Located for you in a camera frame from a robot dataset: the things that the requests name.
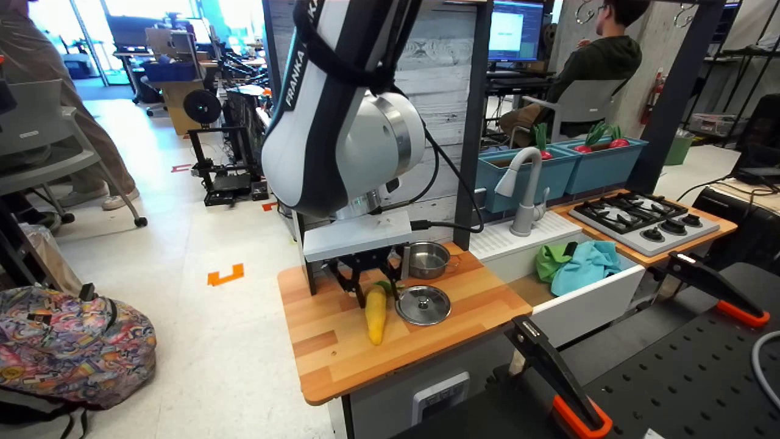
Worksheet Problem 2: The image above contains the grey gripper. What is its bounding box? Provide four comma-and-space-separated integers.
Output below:
303, 211, 412, 308

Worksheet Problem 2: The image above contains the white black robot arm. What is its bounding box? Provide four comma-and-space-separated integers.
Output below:
262, 0, 428, 306

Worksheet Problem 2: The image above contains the silver pot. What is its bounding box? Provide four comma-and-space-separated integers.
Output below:
406, 242, 452, 278

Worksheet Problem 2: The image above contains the wooden counter board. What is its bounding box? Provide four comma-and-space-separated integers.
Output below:
279, 245, 531, 404

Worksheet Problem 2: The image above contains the near black orange clamp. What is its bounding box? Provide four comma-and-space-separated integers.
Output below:
505, 317, 614, 439

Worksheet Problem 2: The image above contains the black orange clamp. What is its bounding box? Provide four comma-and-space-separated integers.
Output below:
505, 317, 614, 439
667, 252, 771, 330

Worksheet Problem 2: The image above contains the grey toy faucet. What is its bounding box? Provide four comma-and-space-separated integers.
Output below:
496, 146, 544, 236

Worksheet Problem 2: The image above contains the green cloth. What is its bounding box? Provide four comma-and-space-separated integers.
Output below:
534, 242, 579, 283

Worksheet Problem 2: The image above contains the left teal planter box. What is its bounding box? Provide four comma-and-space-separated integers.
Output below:
475, 146, 575, 219

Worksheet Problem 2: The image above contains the teal planter box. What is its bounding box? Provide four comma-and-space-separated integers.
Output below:
475, 146, 575, 219
565, 139, 646, 195

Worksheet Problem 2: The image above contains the teal cloth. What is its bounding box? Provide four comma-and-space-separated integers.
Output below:
551, 240, 624, 296

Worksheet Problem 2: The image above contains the left toy radish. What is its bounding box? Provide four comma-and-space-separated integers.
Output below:
534, 122, 551, 162

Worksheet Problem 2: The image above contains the right teal planter box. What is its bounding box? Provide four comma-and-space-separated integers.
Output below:
565, 139, 646, 195

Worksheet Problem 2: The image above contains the toy gas stove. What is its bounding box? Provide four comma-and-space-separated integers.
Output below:
570, 194, 720, 256

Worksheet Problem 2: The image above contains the seated person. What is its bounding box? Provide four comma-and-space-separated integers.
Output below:
498, 0, 652, 146

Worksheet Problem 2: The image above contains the computer monitor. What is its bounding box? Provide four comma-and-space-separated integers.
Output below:
489, 0, 544, 69

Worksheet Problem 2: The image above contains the far black orange clamp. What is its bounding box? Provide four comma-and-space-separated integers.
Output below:
667, 252, 771, 330

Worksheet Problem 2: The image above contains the colourful backpack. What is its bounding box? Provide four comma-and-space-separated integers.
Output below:
0, 286, 156, 409

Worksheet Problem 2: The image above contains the grey office chair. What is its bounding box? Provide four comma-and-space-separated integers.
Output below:
0, 81, 147, 228

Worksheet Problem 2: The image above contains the standing person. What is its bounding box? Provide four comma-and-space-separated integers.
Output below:
0, 0, 139, 211

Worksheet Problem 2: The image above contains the white cable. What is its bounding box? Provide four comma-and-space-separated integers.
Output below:
749, 328, 780, 391

